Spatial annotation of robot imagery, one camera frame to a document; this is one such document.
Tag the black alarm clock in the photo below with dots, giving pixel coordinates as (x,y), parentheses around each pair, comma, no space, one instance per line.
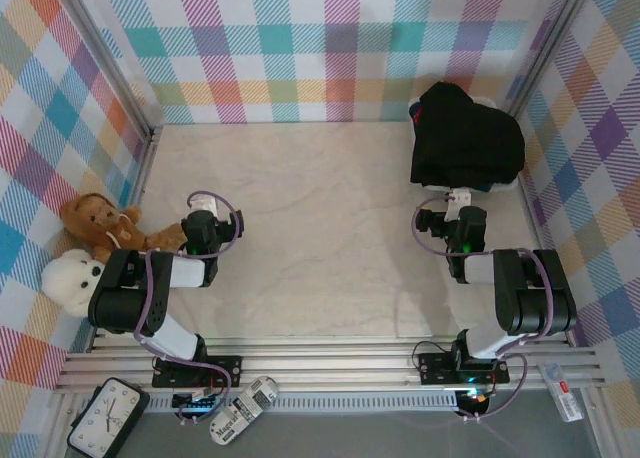
(107,418)

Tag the small black controller board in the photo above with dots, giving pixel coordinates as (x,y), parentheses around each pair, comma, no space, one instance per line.
(475,400)
(192,403)

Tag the white teddy bear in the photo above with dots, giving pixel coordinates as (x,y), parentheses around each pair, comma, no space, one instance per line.
(65,278)

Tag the clear plastic box red label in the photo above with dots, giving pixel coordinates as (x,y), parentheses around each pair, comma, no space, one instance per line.
(565,398)

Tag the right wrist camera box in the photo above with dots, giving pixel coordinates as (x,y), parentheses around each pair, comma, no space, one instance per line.
(459,198)

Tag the black skirt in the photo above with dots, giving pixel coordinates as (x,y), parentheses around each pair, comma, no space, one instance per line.
(465,138)

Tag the aluminium corner post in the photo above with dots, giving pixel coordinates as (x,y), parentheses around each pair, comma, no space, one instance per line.
(107,60)
(545,53)

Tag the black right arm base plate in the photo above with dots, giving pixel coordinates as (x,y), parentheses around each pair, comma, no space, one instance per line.
(435,368)

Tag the newspaper print pouch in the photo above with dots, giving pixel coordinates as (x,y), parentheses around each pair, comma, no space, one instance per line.
(240,413)

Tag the aluminium frame rails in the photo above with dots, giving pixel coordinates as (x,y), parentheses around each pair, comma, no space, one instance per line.
(325,363)

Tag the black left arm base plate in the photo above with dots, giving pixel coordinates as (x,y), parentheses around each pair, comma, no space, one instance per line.
(227,373)

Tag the white plastic basket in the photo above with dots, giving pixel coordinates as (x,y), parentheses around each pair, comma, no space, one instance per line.
(507,184)

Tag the brown teddy bear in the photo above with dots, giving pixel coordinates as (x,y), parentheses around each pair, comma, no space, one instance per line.
(95,218)

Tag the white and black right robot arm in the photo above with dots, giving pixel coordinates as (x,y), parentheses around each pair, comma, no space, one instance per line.
(530,298)

